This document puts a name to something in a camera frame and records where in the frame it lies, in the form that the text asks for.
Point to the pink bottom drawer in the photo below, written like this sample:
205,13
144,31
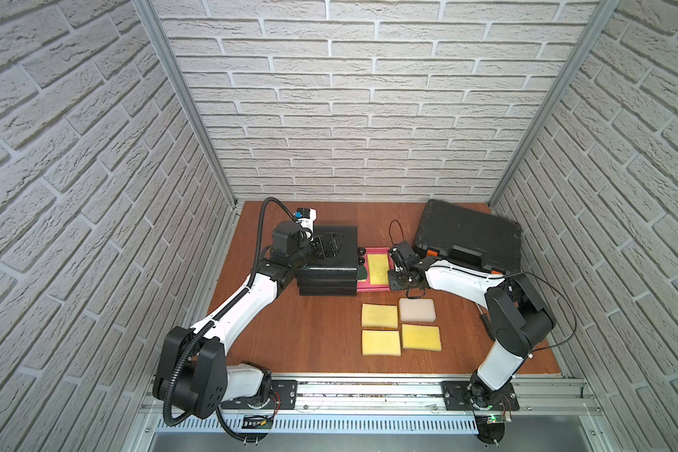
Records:
365,288

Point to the left aluminium corner post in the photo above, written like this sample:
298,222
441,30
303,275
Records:
161,43

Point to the green wavy scouring sponge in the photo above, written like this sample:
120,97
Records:
362,275

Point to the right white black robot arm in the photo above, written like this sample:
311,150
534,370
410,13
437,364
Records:
518,317

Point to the black drawer cabinet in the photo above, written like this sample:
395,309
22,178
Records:
335,277

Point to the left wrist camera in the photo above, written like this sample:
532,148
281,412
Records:
306,217

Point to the right aluminium corner post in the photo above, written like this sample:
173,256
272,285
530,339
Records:
600,17

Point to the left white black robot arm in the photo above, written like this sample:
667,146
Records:
192,376

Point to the white ventilation grille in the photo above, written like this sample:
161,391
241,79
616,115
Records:
360,424

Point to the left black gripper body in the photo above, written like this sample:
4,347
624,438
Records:
321,247

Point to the black plastic tool case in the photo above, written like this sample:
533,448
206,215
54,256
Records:
467,237

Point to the black handled screwdriver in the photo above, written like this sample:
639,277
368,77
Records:
486,322

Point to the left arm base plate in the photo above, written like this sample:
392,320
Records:
283,392

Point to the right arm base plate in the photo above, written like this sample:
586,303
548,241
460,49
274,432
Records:
457,394

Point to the aluminium corner post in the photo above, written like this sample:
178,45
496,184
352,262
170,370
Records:
600,17
161,43

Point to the beige sponge pad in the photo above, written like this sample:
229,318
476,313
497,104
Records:
417,310

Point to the bright yellow porous sponge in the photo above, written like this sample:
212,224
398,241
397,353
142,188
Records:
378,266

